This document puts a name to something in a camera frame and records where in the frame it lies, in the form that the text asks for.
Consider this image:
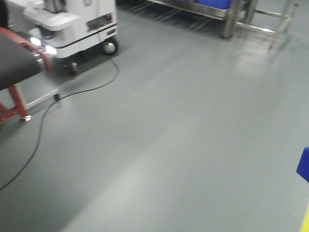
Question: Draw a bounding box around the steel shelf rack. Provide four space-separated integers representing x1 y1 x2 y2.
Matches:
150 0 301 50

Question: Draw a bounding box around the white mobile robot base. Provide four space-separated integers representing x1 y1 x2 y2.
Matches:
23 0 120 76

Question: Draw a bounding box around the red frame conveyor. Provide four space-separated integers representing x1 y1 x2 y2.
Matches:
0 27 60 123

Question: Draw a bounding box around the black floor cable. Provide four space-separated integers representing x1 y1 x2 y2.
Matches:
0 58 120 191

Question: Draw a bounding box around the blue plastic block part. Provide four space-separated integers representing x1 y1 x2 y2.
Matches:
296 146 309 182

